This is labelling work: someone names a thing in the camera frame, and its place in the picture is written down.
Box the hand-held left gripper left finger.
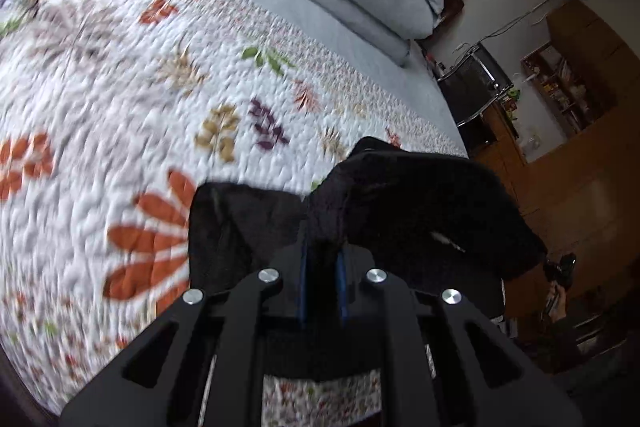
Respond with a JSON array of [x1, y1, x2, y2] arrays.
[[60, 243, 309, 427]]

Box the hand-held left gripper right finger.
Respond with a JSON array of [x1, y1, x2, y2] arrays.
[[335, 244, 584, 427]]

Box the black pants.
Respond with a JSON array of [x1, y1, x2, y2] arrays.
[[187, 136, 548, 338]]

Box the person's right forearm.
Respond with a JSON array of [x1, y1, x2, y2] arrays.
[[530, 312, 587, 374]]

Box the person's right hand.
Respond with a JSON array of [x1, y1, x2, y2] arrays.
[[545, 282, 569, 323]]

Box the wooden desk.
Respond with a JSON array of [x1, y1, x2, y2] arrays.
[[470, 99, 640, 308]]

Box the black office chair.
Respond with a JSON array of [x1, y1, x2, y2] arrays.
[[437, 42, 516, 148]]

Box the grey pillow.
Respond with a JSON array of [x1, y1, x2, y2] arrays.
[[280, 0, 414, 68]]

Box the floral quilt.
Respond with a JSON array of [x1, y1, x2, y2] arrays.
[[0, 0, 471, 427]]

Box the wooden wall shelf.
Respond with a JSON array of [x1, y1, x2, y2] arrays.
[[520, 41, 603, 138]]

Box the black wall cable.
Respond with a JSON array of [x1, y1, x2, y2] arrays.
[[455, 0, 583, 58]]

